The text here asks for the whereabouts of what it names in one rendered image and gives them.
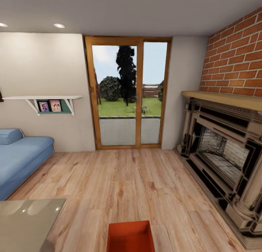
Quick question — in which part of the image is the storage box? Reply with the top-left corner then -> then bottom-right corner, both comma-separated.
107,220 -> 155,252

